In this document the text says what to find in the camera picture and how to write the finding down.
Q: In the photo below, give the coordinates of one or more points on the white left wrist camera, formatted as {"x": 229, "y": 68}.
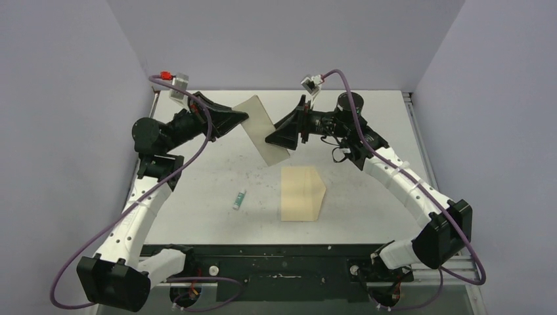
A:
{"x": 177, "y": 83}

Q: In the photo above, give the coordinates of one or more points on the cream paper envelope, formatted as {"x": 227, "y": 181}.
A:
{"x": 301, "y": 194}

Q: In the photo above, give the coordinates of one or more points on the tan letter paper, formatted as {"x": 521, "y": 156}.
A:
{"x": 258, "y": 126}

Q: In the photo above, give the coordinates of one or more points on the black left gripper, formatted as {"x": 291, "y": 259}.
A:
{"x": 225, "y": 120}

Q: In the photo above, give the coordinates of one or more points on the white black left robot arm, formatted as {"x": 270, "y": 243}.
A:
{"x": 115, "y": 276}

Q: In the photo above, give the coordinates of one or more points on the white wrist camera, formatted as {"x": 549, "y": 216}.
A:
{"x": 312, "y": 83}
{"x": 177, "y": 83}

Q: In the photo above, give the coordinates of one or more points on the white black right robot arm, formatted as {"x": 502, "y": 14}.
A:
{"x": 446, "y": 224}

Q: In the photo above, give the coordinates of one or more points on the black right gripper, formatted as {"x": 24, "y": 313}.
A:
{"x": 286, "y": 134}

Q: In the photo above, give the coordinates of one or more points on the green white glue stick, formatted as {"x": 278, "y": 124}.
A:
{"x": 239, "y": 199}

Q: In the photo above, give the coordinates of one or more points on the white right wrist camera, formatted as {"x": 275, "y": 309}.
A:
{"x": 312, "y": 83}

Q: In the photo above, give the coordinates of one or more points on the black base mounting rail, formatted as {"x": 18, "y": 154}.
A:
{"x": 288, "y": 273}

